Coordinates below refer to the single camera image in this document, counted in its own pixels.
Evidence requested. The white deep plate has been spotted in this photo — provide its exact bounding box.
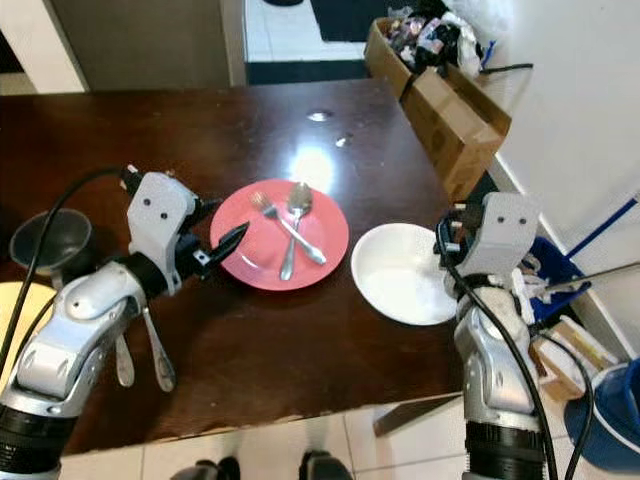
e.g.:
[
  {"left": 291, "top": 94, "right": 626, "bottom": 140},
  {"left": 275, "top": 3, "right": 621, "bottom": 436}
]
[{"left": 350, "top": 222, "right": 461, "bottom": 328}]

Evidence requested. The silver metal fork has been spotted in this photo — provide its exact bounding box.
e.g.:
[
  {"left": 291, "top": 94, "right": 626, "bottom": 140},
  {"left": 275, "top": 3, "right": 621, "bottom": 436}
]
[{"left": 251, "top": 191, "right": 329, "bottom": 265}]

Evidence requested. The silver metal spoon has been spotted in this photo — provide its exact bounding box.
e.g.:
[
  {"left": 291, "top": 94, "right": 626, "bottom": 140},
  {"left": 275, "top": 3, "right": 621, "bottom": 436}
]
[{"left": 279, "top": 182, "right": 314, "bottom": 283}]

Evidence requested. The red round plate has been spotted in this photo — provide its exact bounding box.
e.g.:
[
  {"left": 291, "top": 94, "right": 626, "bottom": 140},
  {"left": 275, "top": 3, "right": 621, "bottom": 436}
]
[{"left": 209, "top": 179, "right": 351, "bottom": 293}]

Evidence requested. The brown cardboard box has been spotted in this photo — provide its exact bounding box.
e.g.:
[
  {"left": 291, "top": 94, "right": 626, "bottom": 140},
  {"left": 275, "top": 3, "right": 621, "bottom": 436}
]
[{"left": 364, "top": 17, "right": 514, "bottom": 202}]

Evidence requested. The large silver spoon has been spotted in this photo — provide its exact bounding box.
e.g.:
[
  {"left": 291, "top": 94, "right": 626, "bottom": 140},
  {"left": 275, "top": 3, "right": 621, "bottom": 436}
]
[{"left": 139, "top": 305, "right": 178, "bottom": 394}]

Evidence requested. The small silver spoon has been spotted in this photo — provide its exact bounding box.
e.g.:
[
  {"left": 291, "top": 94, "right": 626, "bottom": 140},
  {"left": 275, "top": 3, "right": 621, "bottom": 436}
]
[{"left": 114, "top": 332, "right": 137, "bottom": 389}]

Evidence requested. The pale yellow plate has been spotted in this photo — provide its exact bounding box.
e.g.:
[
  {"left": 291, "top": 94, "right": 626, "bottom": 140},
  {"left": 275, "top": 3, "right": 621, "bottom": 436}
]
[{"left": 0, "top": 281, "right": 63, "bottom": 393}]

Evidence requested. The dark grey bowl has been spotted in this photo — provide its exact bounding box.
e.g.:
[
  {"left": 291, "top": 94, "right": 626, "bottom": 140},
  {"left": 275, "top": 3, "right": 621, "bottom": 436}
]
[{"left": 9, "top": 208, "right": 97, "bottom": 278}]

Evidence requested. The thin metal rod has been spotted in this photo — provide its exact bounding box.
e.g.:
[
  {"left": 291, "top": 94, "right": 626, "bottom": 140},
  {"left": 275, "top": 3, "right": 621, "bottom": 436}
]
[{"left": 543, "top": 261, "right": 640, "bottom": 298}]

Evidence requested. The small cardboard carton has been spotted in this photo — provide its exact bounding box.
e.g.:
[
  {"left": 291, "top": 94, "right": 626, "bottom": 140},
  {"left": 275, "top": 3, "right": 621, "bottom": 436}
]
[{"left": 528, "top": 315, "right": 623, "bottom": 403}]

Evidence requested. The dark table support bar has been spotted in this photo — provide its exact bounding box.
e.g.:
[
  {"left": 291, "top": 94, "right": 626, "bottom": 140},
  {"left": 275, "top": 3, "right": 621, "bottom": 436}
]
[{"left": 372, "top": 392, "right": 463, "bottom": 437}]

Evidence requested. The black rubbish bag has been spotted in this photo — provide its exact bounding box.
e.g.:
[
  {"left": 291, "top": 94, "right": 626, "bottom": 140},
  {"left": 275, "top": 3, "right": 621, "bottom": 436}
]
[{"left": 386, "top": 0, "right": 485, "bottom": 76}]

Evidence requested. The black left robot foot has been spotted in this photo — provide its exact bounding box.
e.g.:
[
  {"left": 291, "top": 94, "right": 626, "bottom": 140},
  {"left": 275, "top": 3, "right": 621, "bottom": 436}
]
[{"left": 168, "top": 456, "right": 243, "bottom": 480}]

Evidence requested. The black robot foot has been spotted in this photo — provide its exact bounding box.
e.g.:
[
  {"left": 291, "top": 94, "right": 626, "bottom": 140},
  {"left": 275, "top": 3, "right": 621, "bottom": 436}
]
[
  {"left": 168, "top": 456, "right": 243, "bottom": 480},
  {"left": 298, "top": 451, "right": 363, "bottom": 480}
]

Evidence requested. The grey door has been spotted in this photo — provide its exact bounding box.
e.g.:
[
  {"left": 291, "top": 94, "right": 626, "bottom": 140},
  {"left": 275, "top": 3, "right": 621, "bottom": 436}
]
[{"left": 49, "top": 0, "right": 248, "bottom": 89}]

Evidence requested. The white plastic bag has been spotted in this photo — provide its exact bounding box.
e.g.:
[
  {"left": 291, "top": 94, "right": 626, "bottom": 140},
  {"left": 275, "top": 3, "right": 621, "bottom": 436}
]
[{"left": 450, "top": 0, "right": 516, "bottom": 46}]

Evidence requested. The black right robot foot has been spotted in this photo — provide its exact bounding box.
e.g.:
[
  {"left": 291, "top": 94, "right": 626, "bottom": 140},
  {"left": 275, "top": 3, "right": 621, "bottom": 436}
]
[{"left": 298, "top": 451, "right": 363, "bottom": 480}]

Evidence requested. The blue plastic bucket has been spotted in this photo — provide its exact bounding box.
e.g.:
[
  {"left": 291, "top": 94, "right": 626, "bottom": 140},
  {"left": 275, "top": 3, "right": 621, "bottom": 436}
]
[{"left": 558, "top": 358, "right": 640, "bottom": 477}]

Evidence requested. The dark door mat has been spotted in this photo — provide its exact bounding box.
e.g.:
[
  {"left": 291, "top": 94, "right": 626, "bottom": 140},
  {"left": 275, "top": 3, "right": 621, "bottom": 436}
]
[{"left": 309, "top": 0, "right": 393, "bottom": 43}]

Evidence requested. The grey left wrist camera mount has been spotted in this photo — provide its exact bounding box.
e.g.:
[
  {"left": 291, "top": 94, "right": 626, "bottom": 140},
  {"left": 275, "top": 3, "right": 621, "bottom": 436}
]
[{"left": 128, "top": 171, "right": 207, "bottom": 269}]

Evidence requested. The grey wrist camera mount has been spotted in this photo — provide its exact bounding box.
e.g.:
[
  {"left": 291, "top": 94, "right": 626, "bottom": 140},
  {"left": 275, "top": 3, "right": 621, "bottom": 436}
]
[
  {"left": 128, "top": 171, "right": 207, "bottom": 269},
  {"left": 458, "top": 191, "right": 543, "bottom": 283}
]

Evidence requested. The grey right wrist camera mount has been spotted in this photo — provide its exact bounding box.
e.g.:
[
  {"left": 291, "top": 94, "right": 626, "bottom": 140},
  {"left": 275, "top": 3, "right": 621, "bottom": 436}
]
[{"left": 458, "top": 191, "right": 543, "bottom": 283}]

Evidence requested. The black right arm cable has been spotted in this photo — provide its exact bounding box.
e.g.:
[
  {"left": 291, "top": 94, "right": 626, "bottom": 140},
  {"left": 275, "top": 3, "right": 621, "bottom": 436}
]
[{"left": 440, "top": 215, "right": 597, "bottom": 480}]

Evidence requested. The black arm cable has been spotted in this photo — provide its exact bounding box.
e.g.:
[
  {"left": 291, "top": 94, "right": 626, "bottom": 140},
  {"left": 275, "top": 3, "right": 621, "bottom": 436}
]
[
  {"left": 0, "top": 166, "right": 145, "bottom": 386},
  {"left": 440, "top": 215, "right": 597, "bottom": 480}
]

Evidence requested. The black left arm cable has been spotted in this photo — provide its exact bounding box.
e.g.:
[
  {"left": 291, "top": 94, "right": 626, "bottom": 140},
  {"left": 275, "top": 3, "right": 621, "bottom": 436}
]
[{"left": 0, "top": 166, "right": 145, "bottom": 386}]

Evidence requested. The blue mop handle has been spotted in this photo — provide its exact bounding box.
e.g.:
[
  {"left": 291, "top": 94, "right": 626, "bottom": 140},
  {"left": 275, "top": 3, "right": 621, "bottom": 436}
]
[{"left": 564, "top": 196, "right": 640, "bottom": 258}]

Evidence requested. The black floor cable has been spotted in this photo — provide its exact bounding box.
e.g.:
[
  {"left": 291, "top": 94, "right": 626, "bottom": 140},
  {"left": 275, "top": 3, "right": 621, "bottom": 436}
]
[{"left": 478, "top": 62, "right": 535, "bottom": 77}]

